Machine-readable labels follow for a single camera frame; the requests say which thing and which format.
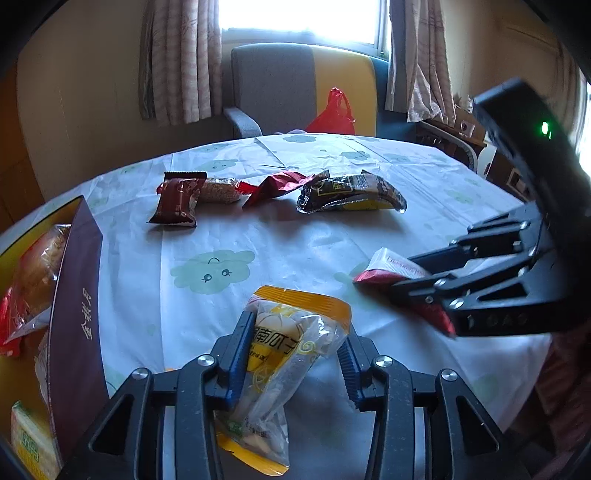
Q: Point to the grey metal chair frame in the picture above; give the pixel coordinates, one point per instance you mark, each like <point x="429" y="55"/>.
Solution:
<point x="464" y="147"/>

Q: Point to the grain bar packet red ends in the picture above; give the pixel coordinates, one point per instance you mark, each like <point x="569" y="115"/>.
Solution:
<point x="221" y="190"/>

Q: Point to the grey yellow blue sofa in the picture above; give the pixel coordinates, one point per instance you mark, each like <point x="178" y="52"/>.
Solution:
<point x="268" y="83"/>

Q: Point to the green-ended gold bar packet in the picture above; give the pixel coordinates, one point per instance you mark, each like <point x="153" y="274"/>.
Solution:
<point x="32" y="438"/>

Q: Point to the round bread packet red label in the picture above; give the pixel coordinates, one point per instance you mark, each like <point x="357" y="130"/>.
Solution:
<point x="41" y="272"/>

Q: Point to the cardboard box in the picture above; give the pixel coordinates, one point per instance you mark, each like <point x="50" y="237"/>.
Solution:
<point x="468" y="120"/>

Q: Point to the yellow clear cake packet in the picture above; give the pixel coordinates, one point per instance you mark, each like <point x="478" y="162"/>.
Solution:
<point x="286" y="341"/>

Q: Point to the black and yellow snack packet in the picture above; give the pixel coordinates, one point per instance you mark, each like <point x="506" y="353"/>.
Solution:
<point x="351" y="194"/>

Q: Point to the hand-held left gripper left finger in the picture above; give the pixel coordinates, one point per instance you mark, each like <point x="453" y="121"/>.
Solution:
<point x="240" y="355"/>

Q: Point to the small red foil packet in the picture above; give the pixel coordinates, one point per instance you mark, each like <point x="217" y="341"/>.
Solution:
<point x="281" y="184"/>

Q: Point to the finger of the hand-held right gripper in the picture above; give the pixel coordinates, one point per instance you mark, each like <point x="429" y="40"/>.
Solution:
<point x="485" y="304"/>
<point x="461" y="254"/>

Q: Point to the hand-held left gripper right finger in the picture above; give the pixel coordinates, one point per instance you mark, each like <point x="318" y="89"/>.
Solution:
<point x="350" y="369"/>

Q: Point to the red and white snack packet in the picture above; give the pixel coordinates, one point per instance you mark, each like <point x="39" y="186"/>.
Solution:
<point x="383" y="272"/>

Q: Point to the maroon box with gold inside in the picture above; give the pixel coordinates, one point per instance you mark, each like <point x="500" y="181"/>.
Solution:
<point x="78" y="323"/>

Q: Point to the beige patterned curtain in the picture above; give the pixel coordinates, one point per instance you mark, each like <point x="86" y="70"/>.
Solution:
<point x="420" y="60"/>
<point x="184" y="60"/>

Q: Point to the maroon snack packet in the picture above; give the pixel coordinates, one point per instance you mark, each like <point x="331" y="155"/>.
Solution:
<point x="178" y="201"/>

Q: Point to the large red foil packet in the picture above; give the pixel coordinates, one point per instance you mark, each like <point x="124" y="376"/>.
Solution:
<point x="11" y="323"/>

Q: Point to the red plastic bag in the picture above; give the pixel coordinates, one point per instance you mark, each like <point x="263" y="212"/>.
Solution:
<point x="332" y="117"/>

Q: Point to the window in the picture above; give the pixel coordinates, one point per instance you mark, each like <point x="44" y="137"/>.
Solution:
<point x="300" y="18"/>

